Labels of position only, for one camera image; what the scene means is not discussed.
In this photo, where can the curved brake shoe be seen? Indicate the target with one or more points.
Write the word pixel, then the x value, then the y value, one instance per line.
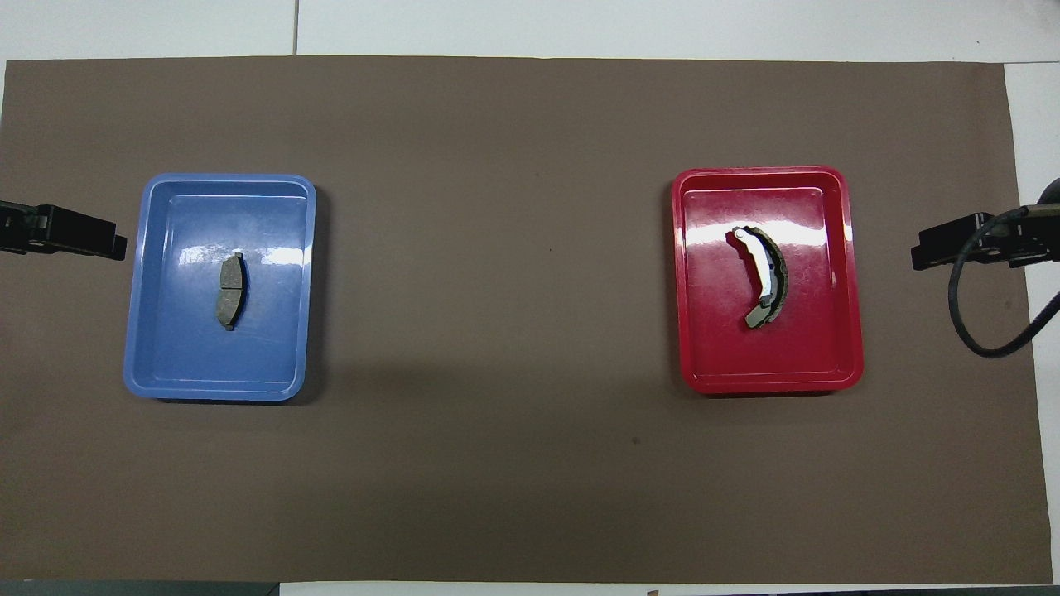
pixel 766 265

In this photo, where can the grey brake pad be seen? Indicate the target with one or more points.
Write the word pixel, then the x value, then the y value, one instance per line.
pixel 231 290

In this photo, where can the brown table mat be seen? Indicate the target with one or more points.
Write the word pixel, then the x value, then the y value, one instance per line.
pixel 530 463

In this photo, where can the blue plastic tray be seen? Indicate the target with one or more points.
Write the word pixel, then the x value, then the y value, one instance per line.
pixel 182 356

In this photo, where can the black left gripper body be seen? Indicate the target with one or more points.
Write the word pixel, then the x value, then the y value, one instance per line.
pixel 21 225

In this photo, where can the red plastic tray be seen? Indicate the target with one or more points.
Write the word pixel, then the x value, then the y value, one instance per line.
pixel 720 348

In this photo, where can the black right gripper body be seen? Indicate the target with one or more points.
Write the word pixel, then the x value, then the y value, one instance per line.
pixel 1014 236

